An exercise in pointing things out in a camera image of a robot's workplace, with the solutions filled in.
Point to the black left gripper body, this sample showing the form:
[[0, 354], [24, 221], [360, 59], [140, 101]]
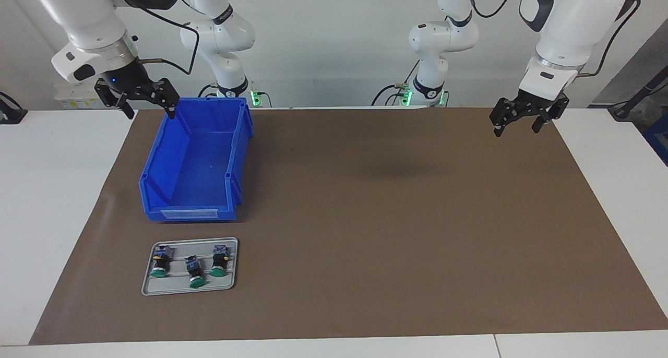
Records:
[[535, 103]]

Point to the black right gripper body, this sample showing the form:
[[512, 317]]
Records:
[[128, 79]]

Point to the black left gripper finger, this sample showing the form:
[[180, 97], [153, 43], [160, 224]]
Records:
[[553, 111], [505, 111]]

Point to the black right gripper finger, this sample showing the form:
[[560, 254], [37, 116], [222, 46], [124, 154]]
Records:
[[168, 94], [112, 94]]

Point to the green push button switch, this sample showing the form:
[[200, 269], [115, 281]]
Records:
[[195, 272], [159, 264], [219, 263]]

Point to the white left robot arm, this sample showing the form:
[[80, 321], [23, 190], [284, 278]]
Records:
[[563, 24]]

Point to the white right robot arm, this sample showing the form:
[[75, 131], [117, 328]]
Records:
[[88, 19]]

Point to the white power strip box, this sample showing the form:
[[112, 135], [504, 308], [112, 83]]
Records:
[[78, 97]]

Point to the black stand leg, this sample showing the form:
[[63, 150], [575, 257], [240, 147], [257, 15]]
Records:
[[621, 110]]

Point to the blue plastic storage bin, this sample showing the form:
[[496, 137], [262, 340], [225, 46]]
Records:
[[198, 159]]

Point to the black clamp device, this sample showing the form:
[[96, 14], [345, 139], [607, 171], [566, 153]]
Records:
[[10, 115]]

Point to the blue crate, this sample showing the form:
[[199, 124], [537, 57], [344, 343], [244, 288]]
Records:
[[658, 139]]

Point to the brown table mat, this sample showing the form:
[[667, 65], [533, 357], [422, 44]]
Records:
[[365, 243]]

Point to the grey metal tray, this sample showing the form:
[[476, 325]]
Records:
[[177, 289]]

